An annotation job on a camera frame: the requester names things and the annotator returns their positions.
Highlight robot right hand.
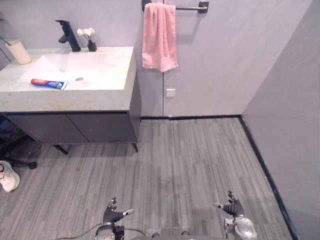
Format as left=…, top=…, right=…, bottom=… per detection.
left=211, top=190, right=245, bottom=218

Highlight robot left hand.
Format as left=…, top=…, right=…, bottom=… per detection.
left=103, top=196, right=135, bottom=224

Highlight dark vanity cabinet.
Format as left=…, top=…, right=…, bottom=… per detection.
left=0, top=67, right=142, bottom=155

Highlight white shoe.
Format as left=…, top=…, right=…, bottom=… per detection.
left=0, top=160, right=21, bottom=193

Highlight red blue toothpaste tube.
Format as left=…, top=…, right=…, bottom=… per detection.
left=30, top=78, right=68, bottom=91

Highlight white sink basin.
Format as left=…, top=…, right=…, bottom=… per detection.
left=16, top=51, right=133, bottom=91

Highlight white flowers in black vase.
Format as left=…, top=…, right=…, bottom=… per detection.
left=76, top=27, right=98, bottom=53

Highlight pink hanging towel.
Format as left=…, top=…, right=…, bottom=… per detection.
left=141, top=3, right=179, bottom=73

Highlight black faucet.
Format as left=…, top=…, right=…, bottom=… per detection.
left=54, top=19, right=82, bottom=53

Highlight beige cup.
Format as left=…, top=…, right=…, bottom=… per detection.
left=4, top=39, right=33, bottom=65

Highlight black towel bar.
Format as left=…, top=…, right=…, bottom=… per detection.
left=141, top=0, right=210, bottom=14

